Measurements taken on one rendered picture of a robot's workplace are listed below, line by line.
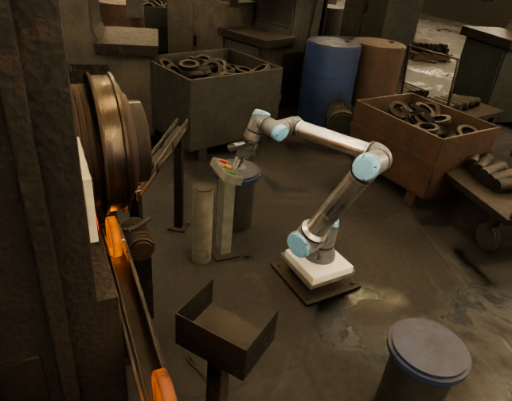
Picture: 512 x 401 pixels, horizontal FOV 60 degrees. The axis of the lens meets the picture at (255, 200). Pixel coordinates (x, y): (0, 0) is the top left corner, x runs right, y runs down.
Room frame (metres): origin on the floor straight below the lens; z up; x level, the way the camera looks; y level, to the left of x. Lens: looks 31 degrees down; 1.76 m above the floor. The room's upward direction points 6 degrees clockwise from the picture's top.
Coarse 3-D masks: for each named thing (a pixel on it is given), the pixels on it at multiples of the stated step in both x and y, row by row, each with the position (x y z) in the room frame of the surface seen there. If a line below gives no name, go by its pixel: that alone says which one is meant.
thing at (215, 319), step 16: (208, 288) 1.17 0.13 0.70; (192, 304) 1.09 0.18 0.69; (208, 304) 1.17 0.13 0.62; (176, 320) 1.01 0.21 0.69; (192, 320) 1.09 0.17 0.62; (208, 320) 1.11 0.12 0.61; (224, 320) 1.12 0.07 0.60; (240, 320) 1.13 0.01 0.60; (272, 320) 1.04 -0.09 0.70; (176, 336) 1.01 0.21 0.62; (192, 336) 0.99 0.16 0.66; (208, 336) 0.96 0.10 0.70; (224, 336) 1.05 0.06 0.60; (240, 336) 1.06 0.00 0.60; (256, 336) 0.96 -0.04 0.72; (272, 336) 1.06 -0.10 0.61; (208, 352) 0.96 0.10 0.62; (224, 352) 0.93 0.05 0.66; (240, 352) 0.90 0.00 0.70; (256, 352) 0.96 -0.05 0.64; (208, 368) 1.04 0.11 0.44; (224, 368) 0.93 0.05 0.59; (240, 368) 0.90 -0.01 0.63; (208, 384) 1.04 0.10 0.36; (224, 384) 1.04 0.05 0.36; (208, 400) 1.04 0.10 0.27; (224, 400) 1.05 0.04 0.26
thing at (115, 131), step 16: (96, 80) 1.33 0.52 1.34; (112, 80) 1.33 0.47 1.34; (96, 96) 1.26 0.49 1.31; (112, 96) 1.28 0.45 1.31; (112, 112) 1.23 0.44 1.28; (112, 128) 1.20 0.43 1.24; (112, 144) 1.18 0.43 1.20; (128, 144) 1.19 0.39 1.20; (112, 160) 1.16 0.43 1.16; (128, 160) 1.17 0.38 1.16; (112, 176) 1.15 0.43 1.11; (128, 176) 1.17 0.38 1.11; (112, 192) 1.16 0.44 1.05; (128, 192) 1.18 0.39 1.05; (112, 208) 1.21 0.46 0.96; (128, 208) 1.22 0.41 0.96
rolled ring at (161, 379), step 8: (160, 368) 0.79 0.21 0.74; (152, 376) 0.78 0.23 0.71; (160, 376) 0.74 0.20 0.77; (168, 376) 0.74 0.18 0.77; (152, 384) 0.79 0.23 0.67; (160, 384) 0.72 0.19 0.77; (168, 384) 0.72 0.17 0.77; (160, 392) 0.71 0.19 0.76; (168, 392) 0.70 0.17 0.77; (160, 400) 0.77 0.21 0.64; (168, 400) 0.69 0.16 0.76; (176, 400) 0.69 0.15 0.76
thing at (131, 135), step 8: (120, 96) 1.32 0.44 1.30; (128, 104) 1.34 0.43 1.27; (128, 112) 1.31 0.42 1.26; (128, 120) 1.26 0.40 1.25; (128, 128) 1.24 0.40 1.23; (128, 136) 1.23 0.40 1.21; (136, 144) 1.26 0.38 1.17; (136, 152) 1.25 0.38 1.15; (136, 160) 1.24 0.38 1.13; (136, 168) 1.24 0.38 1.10; (136, 176) 1.25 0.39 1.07; (136, 184) 1.26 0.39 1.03
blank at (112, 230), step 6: (108, 216) 1.39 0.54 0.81; (114, 216) 1.38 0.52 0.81; (108, 222) 1.34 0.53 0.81; (114, 222) 1.35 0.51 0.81; (108, 228) 1.34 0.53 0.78; (114, 228) 1.32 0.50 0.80; (108, 234) 1.38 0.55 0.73; (114, 234) 1.31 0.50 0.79; (108, 240) 1.37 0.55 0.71; (114, 240) 1.29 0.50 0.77; (120, 240) 1.30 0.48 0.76; (114, 246) 1.29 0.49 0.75; (120, 246) 1.30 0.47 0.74; (114, 252) 1.29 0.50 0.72; (120, 252) 1.30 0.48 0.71
